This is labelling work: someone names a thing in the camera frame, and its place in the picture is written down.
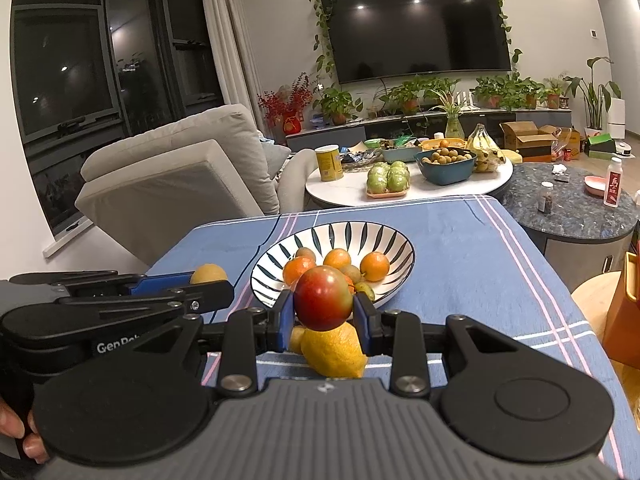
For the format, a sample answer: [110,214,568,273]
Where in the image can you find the red apple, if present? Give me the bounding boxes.
[293,266,354,332]

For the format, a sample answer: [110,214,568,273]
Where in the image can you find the white round coffee table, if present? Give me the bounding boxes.
[305,152,515,207]

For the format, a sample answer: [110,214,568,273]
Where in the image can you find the small cardboard box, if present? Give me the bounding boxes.
[555,127,583,161]

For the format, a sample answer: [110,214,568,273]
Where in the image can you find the white curtain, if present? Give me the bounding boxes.
[197,0,263,111]

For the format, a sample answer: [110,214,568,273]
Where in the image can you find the grey pillow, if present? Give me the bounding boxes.
[257,130,293,181]

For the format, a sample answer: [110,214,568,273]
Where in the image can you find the person's left hand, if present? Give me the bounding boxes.
[0,395,51,464]

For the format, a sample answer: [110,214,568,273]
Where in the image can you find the green box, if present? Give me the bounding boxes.
[585,132,618,161]

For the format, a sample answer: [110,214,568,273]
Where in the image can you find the hanging green vine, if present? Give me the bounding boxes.
[310,0,341,86]
[497,0,523,68]

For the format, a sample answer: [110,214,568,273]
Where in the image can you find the red berry branches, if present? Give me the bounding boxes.
[257,74,313,133]

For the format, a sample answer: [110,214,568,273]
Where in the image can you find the round wooden stool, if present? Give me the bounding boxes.
[570,272,623,341]

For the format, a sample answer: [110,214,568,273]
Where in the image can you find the large cardboard box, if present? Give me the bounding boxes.
[500,121,558,162]

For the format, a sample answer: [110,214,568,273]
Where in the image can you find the blue striped tablecloth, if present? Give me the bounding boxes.
[145,195,638,480]

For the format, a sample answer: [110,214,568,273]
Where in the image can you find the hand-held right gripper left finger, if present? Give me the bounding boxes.
[131,290,296,396]

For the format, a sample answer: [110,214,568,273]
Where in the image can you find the white bottle red label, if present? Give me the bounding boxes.
[603,157,624,208]

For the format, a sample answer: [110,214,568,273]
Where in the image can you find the tall leafy floor plant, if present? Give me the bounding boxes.
[565,57,621,136]

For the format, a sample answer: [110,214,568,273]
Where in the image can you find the orange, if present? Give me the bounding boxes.
[283,256,317,286]
[360,252,391,282]
[323,248,352,271]

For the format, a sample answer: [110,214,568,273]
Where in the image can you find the yellow canister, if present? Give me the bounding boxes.
[315,145,344,182]

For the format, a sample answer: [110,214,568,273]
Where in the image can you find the striped white ceramic bowl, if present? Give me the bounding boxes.
[250,221,416,310]

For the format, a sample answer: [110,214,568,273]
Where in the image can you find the dark window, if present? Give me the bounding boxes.
[10,0,226,238]

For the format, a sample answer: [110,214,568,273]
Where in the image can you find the blue bowl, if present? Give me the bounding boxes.
[415,149,477,186]

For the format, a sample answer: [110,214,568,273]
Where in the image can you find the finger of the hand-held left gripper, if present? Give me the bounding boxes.
[55,280,235,333]
[10,271,194,297]

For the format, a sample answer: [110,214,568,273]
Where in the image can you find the television console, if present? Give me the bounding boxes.
[285,107,573,148]

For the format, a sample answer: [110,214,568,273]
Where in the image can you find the large yellow lemon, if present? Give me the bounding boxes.
[300,322,367,379]

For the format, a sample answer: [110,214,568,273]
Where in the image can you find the glass vase with plant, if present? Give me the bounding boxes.
[427,87,468,139]

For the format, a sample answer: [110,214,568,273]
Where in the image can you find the orange box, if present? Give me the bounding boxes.
[602,252,640,368]

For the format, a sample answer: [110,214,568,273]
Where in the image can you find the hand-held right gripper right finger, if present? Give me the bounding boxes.
[352,292,526,401]

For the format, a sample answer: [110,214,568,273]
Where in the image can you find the white air purifier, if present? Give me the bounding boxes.
[605,99,626,138]

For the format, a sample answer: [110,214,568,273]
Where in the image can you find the dark marble round table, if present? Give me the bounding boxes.
[500,161,638,291]

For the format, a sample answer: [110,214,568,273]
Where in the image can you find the pile of longans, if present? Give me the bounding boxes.
[421,147,471,166]

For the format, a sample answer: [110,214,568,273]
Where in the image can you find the wall television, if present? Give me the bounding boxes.
[320,0,512,85]

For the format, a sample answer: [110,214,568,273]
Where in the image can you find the potted green plant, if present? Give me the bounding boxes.
[542,76,571,110]
[312,85,363,126]
[380,76,453,116]
[472,72,543,111]

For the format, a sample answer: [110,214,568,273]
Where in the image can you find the beige sofa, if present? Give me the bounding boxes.
[75,104,318,266]

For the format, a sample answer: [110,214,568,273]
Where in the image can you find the teal tray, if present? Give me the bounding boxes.
[381,142,423,163]

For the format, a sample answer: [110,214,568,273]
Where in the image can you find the banana bunch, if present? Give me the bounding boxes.
[465,123,503,173]

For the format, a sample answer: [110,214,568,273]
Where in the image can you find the tray of green fruits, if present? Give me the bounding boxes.
[366,161,411,197]

